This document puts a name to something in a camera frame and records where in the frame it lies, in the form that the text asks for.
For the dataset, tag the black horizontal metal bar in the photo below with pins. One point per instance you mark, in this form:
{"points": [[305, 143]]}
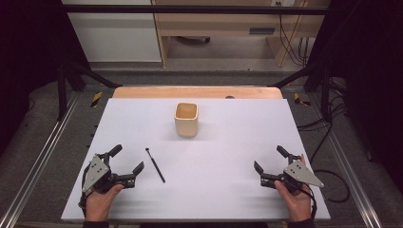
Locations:
{"points": [[190, 9]]}

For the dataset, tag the white table board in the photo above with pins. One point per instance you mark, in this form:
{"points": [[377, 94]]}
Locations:
{"points": [[221, 164]]}

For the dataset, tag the person's right hand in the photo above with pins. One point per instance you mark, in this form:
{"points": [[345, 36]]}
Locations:
{"points": [[297, 205]]}

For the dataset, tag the black pen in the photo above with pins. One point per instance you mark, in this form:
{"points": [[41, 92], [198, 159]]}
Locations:
{"points": [[156, 165]]}

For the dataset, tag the light wooden desk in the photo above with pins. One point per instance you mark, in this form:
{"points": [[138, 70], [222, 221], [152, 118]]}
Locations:
{"points": [[221, 22]]}

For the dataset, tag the black curtain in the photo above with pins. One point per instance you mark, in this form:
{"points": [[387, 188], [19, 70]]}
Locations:
{"points": [[28, 47], [374, 79]]}

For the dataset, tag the white cabinet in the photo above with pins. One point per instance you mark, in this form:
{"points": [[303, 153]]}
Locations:
{"points": [[117, 38]]}

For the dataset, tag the aluminium floor rail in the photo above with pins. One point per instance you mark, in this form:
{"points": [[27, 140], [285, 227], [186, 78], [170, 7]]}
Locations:
{"points": [[41, 158], [348, 167]]}

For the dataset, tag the yellow black tape piece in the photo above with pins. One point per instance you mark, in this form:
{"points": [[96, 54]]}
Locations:
{"points": [[297, 98], [96, 99]]}

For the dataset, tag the wooden table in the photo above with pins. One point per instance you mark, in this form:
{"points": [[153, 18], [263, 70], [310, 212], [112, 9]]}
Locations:
{"points": [[190, 92]]}

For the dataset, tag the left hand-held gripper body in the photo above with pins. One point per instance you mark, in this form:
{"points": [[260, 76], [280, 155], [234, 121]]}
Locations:
{"points": [[96, 172]]}

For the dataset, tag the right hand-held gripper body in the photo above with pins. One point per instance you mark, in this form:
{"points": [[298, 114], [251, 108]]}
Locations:
{"points": [[301, 174]]}

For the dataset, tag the person's left hand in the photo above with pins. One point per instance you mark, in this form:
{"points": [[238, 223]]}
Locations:
{"points": [[98, 205]]}

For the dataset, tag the black metal stand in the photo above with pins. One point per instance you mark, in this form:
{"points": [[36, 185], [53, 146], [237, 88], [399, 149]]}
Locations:
{"points": [[325, 95], [62, 95]]}

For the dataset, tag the beige square cup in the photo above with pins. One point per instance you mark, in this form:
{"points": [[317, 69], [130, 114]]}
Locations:
{"points": [[186, 126]]}

